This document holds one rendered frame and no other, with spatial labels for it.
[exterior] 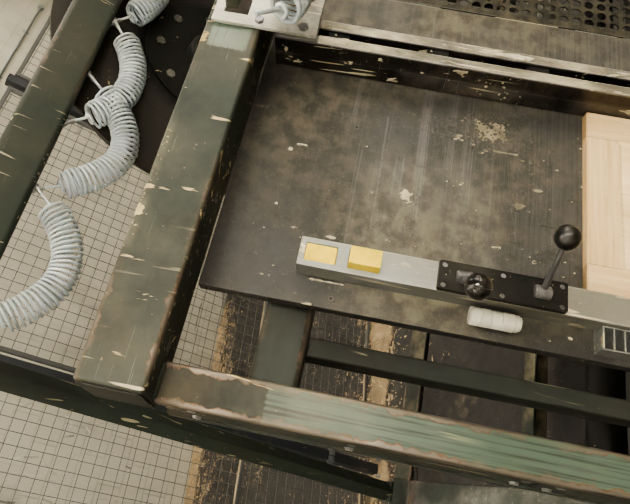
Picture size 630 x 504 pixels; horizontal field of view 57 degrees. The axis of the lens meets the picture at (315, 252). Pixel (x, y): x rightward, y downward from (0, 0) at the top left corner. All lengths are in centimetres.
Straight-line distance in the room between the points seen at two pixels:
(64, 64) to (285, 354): 90
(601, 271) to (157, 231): 70
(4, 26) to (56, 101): 601
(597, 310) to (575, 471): 25
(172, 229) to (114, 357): 20
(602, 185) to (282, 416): 68
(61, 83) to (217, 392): 90
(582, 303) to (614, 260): 12
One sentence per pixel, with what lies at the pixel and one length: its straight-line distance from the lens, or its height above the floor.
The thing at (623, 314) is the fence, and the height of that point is 128.
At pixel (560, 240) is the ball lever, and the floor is 146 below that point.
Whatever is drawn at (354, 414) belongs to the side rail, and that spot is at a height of 161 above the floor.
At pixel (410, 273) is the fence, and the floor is 156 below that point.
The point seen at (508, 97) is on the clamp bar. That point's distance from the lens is 119.
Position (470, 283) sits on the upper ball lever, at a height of 156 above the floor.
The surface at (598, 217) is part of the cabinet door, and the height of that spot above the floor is 129.
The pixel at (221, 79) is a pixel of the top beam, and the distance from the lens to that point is 104.
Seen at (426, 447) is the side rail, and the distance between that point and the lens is 85.
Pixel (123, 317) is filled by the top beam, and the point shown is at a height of 192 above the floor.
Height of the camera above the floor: 208
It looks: 25 degrees down
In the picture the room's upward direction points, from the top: 65 degrees counter-clockwise
